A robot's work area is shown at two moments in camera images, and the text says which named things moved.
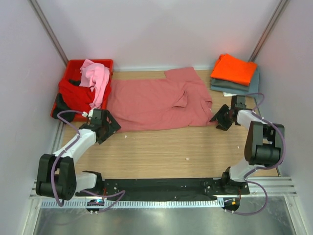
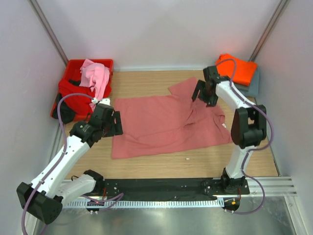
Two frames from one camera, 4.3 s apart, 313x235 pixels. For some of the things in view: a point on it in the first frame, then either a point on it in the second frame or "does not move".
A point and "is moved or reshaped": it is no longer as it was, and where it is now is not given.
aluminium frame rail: [36, 9] does not move
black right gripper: [219, 114] → [211, 102]
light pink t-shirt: [95, 76] does not move
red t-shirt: [79, 98] does not move
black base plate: [168, 189] does not move
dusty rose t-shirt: [180, 100] is moved or reshaped
